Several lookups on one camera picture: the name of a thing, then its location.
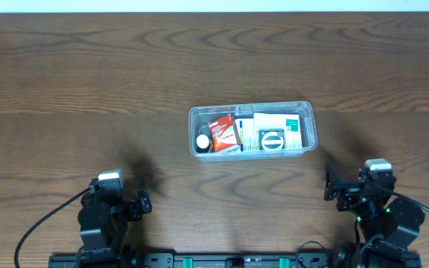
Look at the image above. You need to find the white Panadol box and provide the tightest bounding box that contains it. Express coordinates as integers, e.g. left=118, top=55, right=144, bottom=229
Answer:
left=253, top=113, right=302, bottom=150

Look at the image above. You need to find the clear plastic container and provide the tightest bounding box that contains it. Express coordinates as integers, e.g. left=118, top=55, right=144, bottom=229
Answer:
left=188, top=101, right=317, bottom=162

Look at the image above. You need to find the green square box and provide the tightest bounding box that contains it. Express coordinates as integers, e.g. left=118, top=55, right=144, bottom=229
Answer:
left=258, top=129, right=285, bottom=150

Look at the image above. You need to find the small white-capped bottle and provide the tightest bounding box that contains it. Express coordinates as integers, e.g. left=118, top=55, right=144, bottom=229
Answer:
left=195, top=124, right=213, bottom=153

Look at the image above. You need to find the blue cooling patch box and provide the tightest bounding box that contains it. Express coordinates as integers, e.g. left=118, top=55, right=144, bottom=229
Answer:
left=235, top=118, right=259, bottom=152

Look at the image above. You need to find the red medicine box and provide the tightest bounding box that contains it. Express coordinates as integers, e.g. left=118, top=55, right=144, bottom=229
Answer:
left=209, top=114, right=241, bottom=153

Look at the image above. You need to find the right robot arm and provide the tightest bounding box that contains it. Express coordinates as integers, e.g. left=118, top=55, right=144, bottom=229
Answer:
left=324, top=159, right=425, bottom=267

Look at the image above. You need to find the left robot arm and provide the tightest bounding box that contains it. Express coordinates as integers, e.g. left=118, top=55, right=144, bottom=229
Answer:
left=74, top=179, right=152, bottom=267

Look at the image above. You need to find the black mounting rail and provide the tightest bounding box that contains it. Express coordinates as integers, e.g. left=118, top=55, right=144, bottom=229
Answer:
left=48, top=251, right=423, bottom=268

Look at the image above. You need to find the left black cable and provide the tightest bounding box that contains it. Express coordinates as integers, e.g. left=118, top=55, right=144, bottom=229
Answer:
left=13, top=188, right=91, bottom=268

